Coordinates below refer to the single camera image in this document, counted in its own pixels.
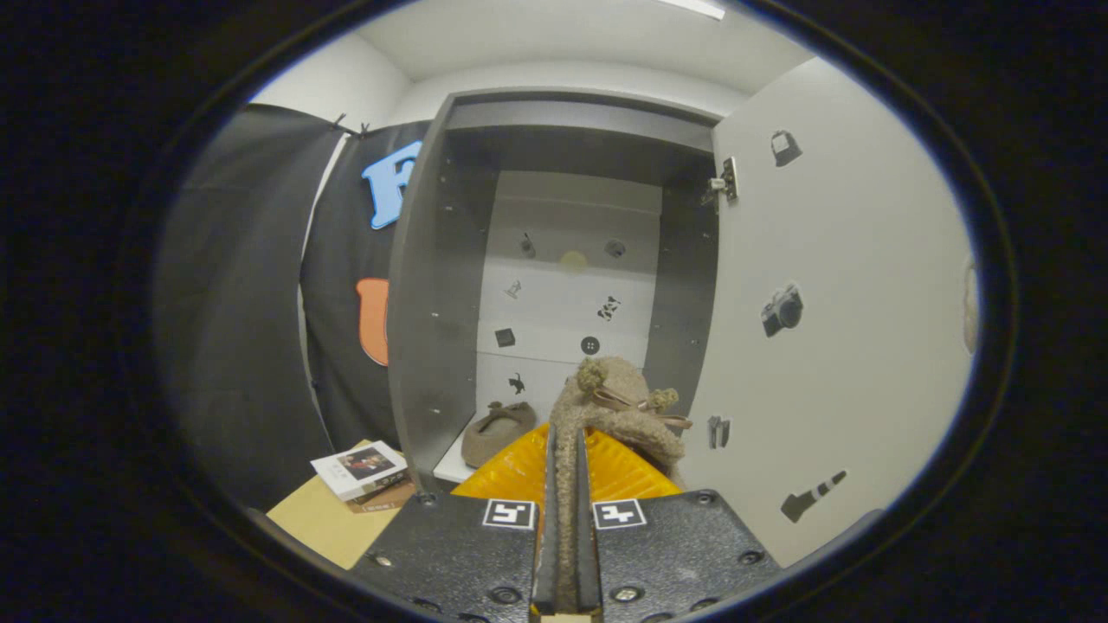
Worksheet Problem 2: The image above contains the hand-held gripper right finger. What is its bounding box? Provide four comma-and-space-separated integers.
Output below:
576, 428, 784, 623

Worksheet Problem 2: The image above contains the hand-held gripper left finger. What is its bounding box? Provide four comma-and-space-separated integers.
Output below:
346, 421, 559, 623

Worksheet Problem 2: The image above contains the brown fuzzy shoe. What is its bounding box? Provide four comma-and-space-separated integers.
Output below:
548, 355, 693, 615
461, 401, 538, 470

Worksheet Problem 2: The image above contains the grey shoe cabinet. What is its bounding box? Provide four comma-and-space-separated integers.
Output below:
387, 87, 724, 494

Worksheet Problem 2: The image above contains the grey shoe cabinet door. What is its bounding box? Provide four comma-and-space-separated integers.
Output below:
680, 56, 983, 568

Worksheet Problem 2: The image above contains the metal door hinge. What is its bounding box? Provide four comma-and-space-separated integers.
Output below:
705, 156, 739, 207

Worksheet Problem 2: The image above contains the brown book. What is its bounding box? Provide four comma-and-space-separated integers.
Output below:
345, 480, 418, 514

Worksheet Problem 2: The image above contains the white book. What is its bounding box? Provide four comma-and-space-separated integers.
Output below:
310, 440, 408, 501

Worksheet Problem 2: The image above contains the black backdrop cloth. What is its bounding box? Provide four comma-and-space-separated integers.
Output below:
151, 104, 434, 511

